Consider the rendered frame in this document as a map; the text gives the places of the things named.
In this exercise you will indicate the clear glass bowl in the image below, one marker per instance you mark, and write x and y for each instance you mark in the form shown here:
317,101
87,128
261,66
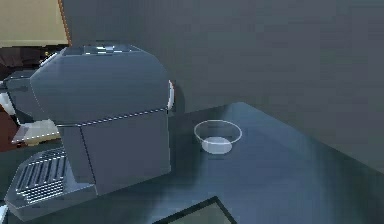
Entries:
218,140

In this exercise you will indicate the grey coffee machine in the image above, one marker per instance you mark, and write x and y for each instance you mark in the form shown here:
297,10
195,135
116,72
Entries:
100,116

